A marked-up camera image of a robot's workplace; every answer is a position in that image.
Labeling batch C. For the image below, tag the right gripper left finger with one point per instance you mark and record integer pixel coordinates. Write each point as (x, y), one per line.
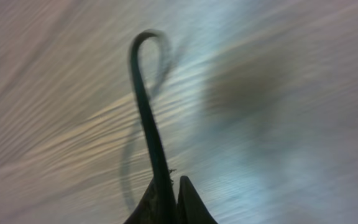
(146, 212)

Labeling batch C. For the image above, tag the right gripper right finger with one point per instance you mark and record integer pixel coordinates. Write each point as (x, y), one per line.
(191, 209)

